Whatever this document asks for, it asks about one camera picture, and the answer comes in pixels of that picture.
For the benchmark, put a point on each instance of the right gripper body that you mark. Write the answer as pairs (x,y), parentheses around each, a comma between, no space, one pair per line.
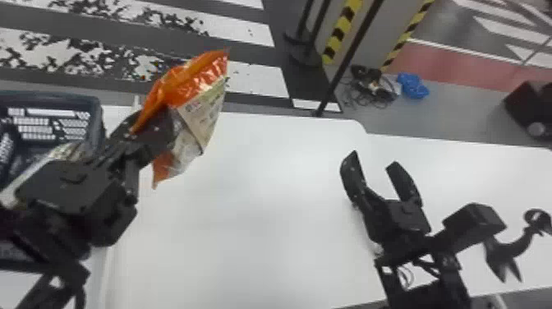
(399,224)

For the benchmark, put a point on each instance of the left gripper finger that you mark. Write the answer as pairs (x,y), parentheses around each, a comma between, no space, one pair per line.
(151,136)

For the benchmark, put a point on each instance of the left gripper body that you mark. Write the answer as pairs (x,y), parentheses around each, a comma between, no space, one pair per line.
(114,153)

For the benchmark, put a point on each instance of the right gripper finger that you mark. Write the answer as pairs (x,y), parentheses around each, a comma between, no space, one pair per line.
(356,179)
(403,183)

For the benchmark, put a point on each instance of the orange snack packet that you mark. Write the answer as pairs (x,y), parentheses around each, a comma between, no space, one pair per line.
(194,99)

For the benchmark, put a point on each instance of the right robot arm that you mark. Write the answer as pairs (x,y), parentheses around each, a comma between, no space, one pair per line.
(425,289)

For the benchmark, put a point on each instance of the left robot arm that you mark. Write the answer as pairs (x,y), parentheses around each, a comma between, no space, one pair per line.
(39,259)

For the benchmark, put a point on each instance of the blue basket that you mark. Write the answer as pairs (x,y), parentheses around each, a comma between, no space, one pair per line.
(47,125)

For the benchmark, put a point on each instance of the blue cloth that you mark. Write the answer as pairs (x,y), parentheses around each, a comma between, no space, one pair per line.
(412,85)

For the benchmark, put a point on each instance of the black pole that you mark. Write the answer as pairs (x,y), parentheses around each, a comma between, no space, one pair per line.
(349,56)

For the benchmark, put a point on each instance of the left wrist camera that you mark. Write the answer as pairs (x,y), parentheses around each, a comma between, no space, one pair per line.
(77,194)

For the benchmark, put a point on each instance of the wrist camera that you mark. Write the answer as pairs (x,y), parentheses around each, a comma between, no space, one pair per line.
(77,194)
(470,224)

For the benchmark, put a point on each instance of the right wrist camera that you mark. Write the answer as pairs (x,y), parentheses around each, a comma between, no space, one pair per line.
(470,224)

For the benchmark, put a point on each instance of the yellow black striped post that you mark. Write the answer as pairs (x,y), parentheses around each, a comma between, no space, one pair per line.
(407,32)
(340,32)

